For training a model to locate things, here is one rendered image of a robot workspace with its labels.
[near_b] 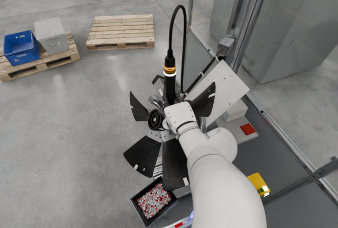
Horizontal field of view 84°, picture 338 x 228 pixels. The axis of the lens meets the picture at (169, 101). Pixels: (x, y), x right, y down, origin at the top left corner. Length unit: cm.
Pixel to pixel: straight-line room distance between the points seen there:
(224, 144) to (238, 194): 27
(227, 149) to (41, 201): 215
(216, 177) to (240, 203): 4
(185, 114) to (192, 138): 10
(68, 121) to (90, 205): 112
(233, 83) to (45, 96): 273
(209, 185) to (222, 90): 88
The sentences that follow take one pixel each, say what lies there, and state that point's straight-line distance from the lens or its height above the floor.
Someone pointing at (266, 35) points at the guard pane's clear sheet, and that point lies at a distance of 131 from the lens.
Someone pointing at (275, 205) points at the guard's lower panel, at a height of 41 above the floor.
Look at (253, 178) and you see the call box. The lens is 112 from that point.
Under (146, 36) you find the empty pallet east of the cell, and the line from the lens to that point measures 370.
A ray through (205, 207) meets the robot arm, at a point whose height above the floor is 181.
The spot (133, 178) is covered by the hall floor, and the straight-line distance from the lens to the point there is 219.
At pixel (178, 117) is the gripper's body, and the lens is 67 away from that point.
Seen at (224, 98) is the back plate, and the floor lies 126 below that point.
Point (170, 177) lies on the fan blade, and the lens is 96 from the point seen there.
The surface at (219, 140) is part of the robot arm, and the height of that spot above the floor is 163.
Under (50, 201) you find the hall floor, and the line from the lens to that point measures 241.
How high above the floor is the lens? 206
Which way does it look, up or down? 51 degrees down
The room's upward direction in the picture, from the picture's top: straight up
